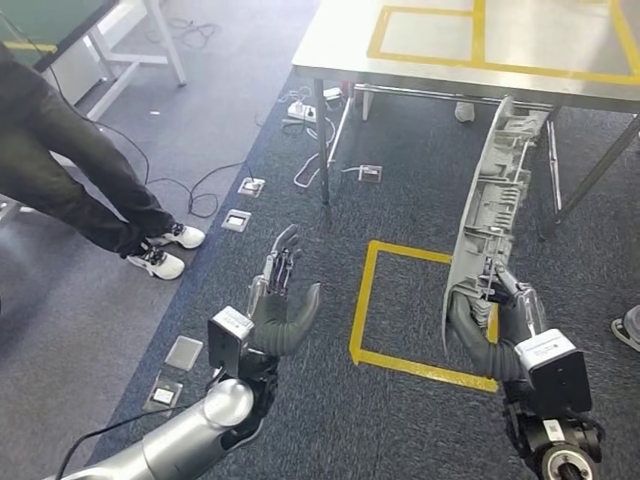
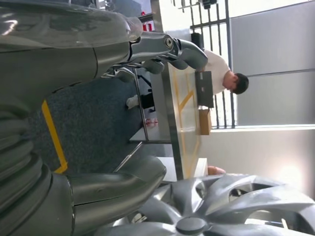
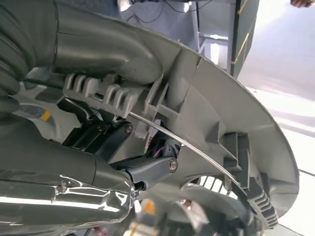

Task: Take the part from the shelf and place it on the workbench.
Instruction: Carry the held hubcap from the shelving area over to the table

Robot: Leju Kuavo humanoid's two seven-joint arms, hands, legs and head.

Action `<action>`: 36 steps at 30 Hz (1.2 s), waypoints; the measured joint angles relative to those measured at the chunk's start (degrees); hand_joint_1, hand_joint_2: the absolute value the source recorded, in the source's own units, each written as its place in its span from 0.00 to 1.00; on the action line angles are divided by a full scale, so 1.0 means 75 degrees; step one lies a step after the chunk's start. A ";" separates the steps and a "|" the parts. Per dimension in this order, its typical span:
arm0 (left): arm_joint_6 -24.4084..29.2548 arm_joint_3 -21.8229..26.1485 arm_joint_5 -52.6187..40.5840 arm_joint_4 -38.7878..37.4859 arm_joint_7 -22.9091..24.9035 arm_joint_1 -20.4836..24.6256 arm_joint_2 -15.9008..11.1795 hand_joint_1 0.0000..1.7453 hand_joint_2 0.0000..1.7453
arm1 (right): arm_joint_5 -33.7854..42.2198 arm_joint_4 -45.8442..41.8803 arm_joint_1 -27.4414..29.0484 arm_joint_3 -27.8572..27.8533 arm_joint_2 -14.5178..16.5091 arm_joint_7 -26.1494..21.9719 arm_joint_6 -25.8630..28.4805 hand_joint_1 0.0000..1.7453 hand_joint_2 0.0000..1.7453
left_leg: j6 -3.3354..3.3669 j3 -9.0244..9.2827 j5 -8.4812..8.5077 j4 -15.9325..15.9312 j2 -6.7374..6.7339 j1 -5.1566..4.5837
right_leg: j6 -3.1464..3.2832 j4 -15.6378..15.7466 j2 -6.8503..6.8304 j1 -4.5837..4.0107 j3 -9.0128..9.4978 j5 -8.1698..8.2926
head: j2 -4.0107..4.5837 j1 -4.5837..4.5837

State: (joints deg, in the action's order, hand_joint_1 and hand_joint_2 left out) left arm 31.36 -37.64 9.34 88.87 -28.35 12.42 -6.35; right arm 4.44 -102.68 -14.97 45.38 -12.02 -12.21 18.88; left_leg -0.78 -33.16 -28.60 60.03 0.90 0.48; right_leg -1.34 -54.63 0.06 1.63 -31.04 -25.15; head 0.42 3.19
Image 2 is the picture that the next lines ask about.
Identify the cardboard box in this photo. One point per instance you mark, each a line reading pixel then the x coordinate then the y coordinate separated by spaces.
pixel 205 122

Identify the black case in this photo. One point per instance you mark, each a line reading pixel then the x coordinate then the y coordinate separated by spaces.
pixel 204 89

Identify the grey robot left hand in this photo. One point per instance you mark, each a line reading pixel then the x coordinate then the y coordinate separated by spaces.
pixel 61 49

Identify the person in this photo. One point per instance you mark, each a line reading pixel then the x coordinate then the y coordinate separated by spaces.
pixel 216 68

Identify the black window grille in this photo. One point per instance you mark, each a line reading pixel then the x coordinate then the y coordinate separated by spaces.
pixel 227 39

